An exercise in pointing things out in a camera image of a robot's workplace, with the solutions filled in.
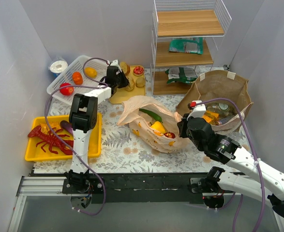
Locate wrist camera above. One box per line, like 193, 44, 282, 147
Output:
188, 100, 207, 118
106, 60, 120, 74

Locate orange mango gummy packet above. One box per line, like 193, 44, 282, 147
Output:
202, 111, 220, 125

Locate small orange pumpkin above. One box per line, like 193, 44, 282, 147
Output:
72, 72, 83, 86

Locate teal snack packet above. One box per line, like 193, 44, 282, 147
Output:
168, 37, 203, 55

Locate white plastic basket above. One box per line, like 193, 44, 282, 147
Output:
47, 55, 108, 105

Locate floral table mat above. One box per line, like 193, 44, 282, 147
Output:
33, 69, 251, 174

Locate bread slice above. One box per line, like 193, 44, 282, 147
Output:
125, 76, 135, 91

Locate round bread loaf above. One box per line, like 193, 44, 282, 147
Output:
120, 61, 131, 75

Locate white tape roll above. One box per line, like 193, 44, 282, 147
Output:
49, 60, 68, 77

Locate peach plastic grocery bag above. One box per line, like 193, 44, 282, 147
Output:
117, 96, 190, 153

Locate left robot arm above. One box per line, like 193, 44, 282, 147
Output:
65, 60, 129, 192

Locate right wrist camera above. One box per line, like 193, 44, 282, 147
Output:
188, 100, 207, 118

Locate brown burlap tote bag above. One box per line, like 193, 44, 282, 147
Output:
176, 70, 253, 118

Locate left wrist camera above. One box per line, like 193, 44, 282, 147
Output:
106, 60, 120, 74

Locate yellow bell pepper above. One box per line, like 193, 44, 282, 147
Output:
151, 121, 166, 134

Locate green chili pepper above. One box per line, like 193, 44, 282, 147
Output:
139, 108, 163, 123

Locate red toy lobster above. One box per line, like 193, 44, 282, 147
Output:
28, 125, 73, 156

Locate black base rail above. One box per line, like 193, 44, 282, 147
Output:
18, 169, 278, 206

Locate yellow bread tray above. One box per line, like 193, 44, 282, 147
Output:
109, 65, 146, 104

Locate dark red plum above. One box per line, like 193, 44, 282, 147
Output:
164, 132, 176, 139

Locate clear glass bottle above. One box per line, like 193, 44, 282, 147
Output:
207, 102, 233, 116

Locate small bread roll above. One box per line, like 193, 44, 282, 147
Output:
135, 76, 146, 87

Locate yellow mango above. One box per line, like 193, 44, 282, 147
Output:
84, 67, 97, 78

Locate silver drink can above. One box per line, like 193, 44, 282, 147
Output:
214, 116, 233, 126

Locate white wire shelf rack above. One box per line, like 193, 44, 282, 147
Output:
150, 0, 232, 95

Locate green white snack packet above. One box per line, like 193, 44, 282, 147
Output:
165, 67, 198, 85

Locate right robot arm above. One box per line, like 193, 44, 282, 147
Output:
177, 116, 284, 217

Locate purple eggplant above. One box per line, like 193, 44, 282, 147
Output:
60, 120, 73, 134

